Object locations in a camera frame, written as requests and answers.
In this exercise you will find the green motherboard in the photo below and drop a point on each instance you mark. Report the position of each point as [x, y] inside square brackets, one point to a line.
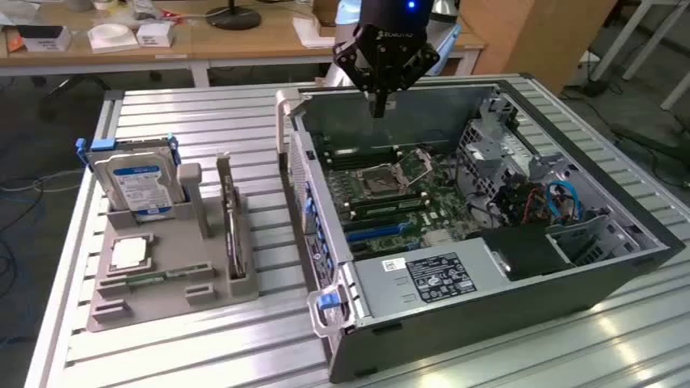
[437, 194]

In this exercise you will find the grey cup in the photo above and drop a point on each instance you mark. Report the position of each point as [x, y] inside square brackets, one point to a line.
[80, 5]

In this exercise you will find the low metal disk bay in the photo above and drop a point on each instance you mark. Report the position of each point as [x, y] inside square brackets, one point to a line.
[588, 242]

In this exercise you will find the black plastic shroud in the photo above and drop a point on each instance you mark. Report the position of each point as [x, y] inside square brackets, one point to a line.
[517, 250]

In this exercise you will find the grey power supply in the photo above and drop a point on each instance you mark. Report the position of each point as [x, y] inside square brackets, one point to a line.
[377, 283]

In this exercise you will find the white table frame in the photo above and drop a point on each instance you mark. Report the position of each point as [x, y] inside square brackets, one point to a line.
[624, 40]

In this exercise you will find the green RAM stick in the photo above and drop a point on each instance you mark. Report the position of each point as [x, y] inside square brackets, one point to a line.
[157, 277]

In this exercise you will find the orange packet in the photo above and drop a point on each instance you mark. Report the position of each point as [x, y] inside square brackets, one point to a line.
[15, 43]

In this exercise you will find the black floor stand base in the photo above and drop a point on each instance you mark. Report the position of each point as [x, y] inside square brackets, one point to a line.
[652, 139]

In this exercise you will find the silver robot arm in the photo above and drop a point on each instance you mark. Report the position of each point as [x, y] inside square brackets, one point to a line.
[345, 16]

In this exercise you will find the black graphics card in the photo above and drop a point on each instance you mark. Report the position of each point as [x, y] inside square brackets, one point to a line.
[230, 210]

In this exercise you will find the white box with black top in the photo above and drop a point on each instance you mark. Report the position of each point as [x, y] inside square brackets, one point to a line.
[46, 38]

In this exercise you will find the hard disk with blue carrier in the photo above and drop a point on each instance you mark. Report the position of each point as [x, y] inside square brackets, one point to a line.
[138, 182]

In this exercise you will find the cardboard box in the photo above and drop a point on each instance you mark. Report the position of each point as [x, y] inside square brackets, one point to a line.
[323, 6]

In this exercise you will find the black power adapter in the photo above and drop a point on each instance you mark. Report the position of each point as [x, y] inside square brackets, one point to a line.
[593, 89]

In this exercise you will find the silver CPU chip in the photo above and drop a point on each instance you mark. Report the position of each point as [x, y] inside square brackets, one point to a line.
[130, 254]

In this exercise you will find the black round stand base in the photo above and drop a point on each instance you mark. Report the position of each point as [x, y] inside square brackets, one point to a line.
[234, 18]

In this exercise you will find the wooden desk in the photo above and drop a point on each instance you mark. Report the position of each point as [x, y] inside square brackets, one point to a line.
[243, 44]

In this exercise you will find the CPU socket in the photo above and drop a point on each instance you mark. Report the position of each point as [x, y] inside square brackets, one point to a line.
[379, 182]

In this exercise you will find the white labelled box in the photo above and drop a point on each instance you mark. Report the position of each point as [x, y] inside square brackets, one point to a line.
[155, 35]

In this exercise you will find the grey pouch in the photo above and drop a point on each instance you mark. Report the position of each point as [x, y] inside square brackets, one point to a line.
[145, 10]

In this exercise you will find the open black PC case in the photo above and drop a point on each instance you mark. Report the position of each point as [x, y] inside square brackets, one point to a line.
[485, 315]

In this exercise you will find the white round-top holder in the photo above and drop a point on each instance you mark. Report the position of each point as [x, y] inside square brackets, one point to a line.
[113, 38]

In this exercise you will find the grey parts rack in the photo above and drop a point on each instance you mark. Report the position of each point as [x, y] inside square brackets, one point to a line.
[178, 258]

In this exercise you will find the tall metal disk bay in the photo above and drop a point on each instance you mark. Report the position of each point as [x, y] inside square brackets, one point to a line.
[485, 161]

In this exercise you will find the black RAM stick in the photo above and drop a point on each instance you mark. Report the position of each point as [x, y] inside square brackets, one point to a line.
[389, 206]

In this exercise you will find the white paper stack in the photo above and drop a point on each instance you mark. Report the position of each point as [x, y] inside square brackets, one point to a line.
[315, 34]

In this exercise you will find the blue case latch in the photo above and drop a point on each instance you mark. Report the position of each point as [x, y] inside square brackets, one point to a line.
[327, 302]

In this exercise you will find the brown wooden cabinet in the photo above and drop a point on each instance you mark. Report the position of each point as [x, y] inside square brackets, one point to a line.
[540, 40]

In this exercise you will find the blue expansion slot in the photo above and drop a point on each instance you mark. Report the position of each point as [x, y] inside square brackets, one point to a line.
[377, 233]

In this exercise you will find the silver heat sink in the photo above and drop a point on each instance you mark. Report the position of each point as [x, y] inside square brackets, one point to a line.
[443, 239]

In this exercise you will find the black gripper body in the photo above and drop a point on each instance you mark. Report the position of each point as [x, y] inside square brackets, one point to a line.
[397, 20]

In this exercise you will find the black office chair base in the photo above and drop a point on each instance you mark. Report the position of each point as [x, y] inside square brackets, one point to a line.
[70, 87]

